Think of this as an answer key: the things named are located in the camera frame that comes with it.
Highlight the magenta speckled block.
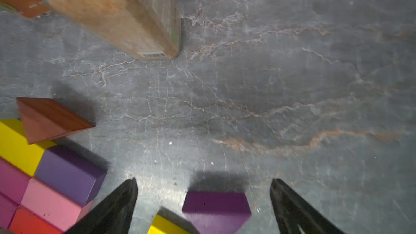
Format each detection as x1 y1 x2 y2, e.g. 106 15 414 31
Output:
0 194 18 229

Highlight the brown spice jar silver lid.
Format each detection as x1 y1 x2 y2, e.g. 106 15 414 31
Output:
44 0 182 60

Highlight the magenta block beside yellow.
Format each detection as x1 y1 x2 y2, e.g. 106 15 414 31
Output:
0 158 31 205

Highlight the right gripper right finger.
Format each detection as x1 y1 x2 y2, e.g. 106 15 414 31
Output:
270 179 344 234

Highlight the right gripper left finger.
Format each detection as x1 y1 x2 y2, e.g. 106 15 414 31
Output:
66 178 138 234

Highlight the red block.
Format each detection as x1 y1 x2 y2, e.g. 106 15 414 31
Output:
9 206 63 234

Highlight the light pink block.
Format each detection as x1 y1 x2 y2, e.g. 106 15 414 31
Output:
21 178 93 232

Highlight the brown triangle block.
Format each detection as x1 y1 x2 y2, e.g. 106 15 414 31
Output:
16 97 94 144

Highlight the purple triangle block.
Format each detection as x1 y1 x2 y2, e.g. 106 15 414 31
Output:
182 191 252 234

